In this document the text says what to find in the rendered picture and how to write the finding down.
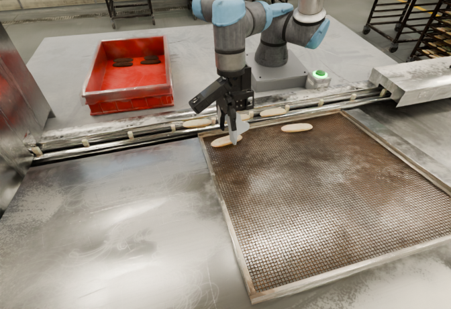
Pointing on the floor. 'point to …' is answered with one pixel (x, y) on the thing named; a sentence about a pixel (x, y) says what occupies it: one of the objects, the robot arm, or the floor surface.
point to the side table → (185, 66)
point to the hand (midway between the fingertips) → (226, 135)
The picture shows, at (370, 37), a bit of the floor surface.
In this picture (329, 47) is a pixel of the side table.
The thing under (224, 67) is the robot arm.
